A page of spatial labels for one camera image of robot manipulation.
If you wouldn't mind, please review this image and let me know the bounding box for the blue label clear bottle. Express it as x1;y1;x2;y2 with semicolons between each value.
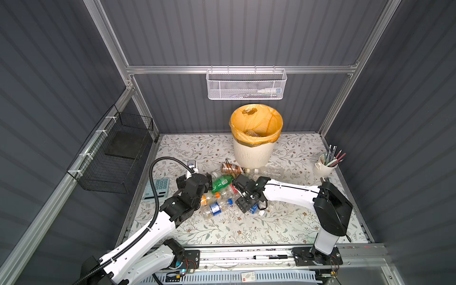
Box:
248;204;265;217

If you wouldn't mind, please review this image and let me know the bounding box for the blue band clear bottle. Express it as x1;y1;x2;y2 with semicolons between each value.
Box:
202;198;235;219

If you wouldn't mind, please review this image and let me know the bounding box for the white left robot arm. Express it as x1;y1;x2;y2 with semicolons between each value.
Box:
74;173;211;285

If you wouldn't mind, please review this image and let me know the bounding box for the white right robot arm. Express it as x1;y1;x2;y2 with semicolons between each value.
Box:
232;175;353;266

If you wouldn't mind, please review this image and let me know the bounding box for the white ribbed waste bin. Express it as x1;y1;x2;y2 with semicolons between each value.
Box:
233;138;277;169

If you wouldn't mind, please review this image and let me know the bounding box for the orange bin liner bag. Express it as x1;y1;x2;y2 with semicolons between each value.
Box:
229;104;284;147

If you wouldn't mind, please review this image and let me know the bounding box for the large clear empty bottle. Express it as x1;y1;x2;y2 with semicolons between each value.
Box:
246;166;284;179

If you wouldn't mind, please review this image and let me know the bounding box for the teal calculator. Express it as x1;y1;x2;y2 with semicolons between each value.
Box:
142;178;169;201

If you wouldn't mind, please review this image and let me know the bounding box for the green Sprite bottle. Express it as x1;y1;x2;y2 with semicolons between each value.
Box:
211;174;233;194

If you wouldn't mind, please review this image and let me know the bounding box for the brown label drink bottle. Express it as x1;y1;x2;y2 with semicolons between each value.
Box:
221;162;247;176

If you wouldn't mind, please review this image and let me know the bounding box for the black marker pen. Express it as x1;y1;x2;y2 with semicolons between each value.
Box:
254;254;288;260

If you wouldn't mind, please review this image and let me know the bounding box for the white cup pen holder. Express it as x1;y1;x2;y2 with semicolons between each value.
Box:
313;154;336;178

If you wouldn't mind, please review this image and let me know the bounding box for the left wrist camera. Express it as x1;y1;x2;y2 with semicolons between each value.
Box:
187;160;198;173

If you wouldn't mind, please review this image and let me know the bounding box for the black corrugated cable hose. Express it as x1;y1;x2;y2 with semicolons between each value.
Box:
72;156;195;285

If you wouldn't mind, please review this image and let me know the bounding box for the black wire side basket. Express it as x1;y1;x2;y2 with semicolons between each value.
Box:
67;107;154;194

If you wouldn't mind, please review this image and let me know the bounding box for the white wire wall basket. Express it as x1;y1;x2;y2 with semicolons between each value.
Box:
205;68;287;100

